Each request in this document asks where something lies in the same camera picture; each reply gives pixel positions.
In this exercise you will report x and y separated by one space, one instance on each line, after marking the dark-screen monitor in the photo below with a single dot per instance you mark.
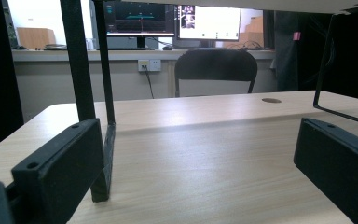
140 18

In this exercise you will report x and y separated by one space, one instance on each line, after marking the brown cardboard box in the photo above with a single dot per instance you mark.
35 38

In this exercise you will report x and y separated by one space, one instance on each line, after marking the grey counter ledge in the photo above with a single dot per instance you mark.
130 54

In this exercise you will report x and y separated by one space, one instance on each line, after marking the white wall socket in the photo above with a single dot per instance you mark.
149 65

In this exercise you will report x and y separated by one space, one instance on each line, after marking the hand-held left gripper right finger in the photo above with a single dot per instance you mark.
338 161

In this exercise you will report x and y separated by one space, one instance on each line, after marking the black folding chair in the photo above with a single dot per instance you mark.
214 65

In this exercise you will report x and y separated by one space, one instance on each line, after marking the bright-screen monitor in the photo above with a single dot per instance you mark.
211 23

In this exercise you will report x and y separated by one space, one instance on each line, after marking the grey curtain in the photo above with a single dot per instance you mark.
286 59

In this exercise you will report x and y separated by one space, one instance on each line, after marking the pink tag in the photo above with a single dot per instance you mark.
296 35

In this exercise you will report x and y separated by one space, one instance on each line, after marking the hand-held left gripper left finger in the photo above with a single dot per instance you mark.
59 168

